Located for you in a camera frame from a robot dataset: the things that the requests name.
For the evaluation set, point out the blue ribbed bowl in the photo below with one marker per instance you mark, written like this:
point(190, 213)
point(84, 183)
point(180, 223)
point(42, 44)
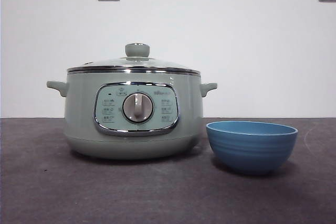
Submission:
point(252, 153)

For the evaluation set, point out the pale green electric steamer pot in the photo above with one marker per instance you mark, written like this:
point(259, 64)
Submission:
point(81, 108)

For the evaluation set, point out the glass lid with green knob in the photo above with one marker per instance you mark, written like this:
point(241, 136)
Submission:
point(136, 49)

